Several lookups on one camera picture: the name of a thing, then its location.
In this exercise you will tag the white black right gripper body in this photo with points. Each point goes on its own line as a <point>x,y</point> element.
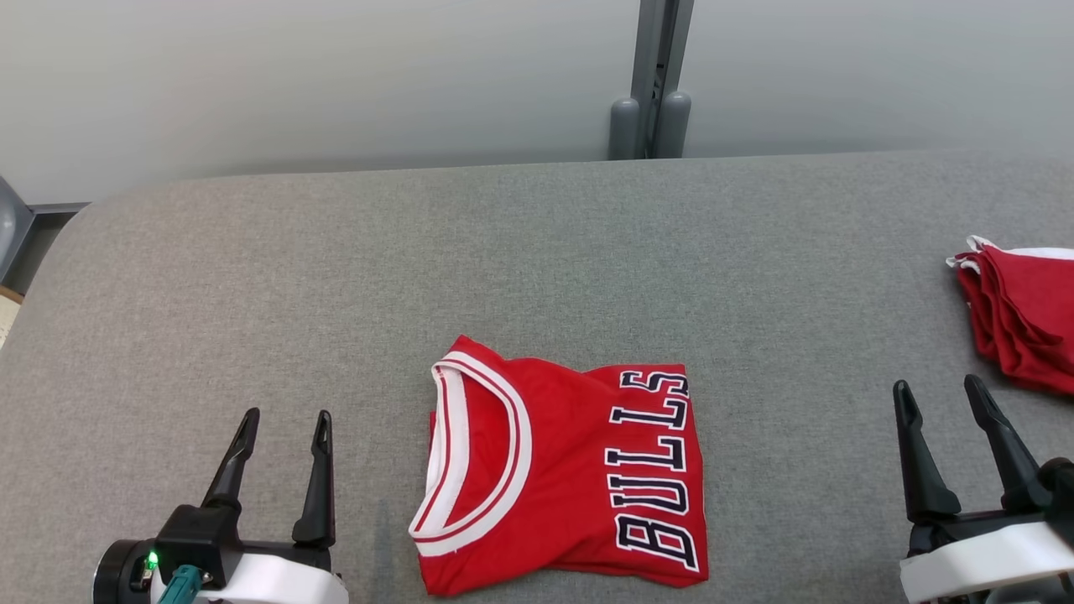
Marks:
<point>990,562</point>

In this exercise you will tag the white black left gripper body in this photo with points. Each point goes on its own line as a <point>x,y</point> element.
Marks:
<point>277,583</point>

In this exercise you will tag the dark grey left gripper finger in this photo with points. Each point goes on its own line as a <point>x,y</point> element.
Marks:
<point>235,470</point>
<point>319,503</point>

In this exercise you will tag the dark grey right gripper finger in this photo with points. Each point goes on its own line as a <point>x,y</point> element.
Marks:
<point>1011,470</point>
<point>923,478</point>

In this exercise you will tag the red shorts with white stripe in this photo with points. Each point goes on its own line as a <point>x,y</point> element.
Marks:
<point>1032,319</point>

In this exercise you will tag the red Bulls basketball jersey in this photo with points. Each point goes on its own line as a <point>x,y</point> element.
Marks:
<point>570,486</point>

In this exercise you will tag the grey metal object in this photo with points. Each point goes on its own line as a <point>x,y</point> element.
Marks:
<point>10,226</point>

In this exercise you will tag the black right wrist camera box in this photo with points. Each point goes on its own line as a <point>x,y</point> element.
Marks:
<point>1061,491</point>

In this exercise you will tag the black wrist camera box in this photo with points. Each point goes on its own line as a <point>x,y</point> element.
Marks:
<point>197,533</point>
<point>1061,491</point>

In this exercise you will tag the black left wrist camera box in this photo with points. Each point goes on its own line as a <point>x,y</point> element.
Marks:
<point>197,533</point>

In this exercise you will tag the grey metal partition post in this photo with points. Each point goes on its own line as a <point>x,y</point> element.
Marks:
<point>654,75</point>

